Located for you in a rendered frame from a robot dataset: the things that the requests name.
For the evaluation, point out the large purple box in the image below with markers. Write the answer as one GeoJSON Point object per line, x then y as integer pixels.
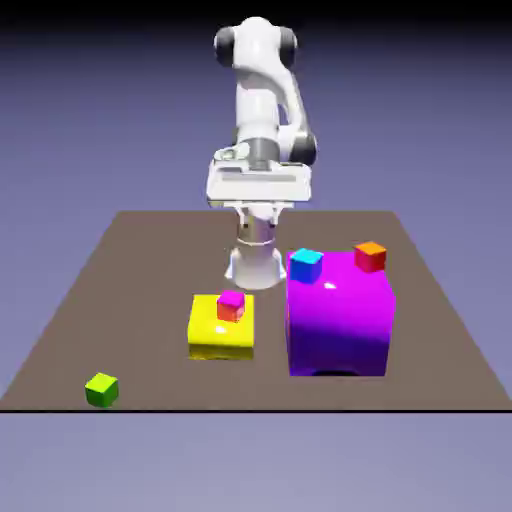
{"type": "Point", "coordinates": [340, 320]}

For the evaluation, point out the small pink cube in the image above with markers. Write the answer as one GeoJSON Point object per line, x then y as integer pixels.
{"type": "Point", "coordinates": [231, 306]}

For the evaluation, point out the small blue cube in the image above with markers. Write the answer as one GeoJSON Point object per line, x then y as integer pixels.
{"type": "Point", "coordinates": [306, 265]}

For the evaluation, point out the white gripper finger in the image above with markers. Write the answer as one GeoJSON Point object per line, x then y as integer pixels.
{"type": "Point", "coordinates": [242, 216]}
{"type": "Point", "coordinates": [274, 216]}

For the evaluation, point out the small green cube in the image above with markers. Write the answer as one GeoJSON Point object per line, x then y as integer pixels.
{"type": "Point", "coordinates": [101, 390]}

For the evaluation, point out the small red cube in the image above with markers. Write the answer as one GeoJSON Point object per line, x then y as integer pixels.
{"type": "Point", "coordinates": [370, 256]}

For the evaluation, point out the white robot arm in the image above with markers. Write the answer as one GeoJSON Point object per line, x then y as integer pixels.
{"type": "Point", "coordinates": [256, 80]}

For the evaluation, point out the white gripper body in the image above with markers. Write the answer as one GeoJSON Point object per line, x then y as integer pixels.
{"type": "Point", "coordinates": [259, 188]}

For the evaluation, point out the large yellow box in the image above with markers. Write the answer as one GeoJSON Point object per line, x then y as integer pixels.
{"type": "Point", "coordinates": [220, 334]}

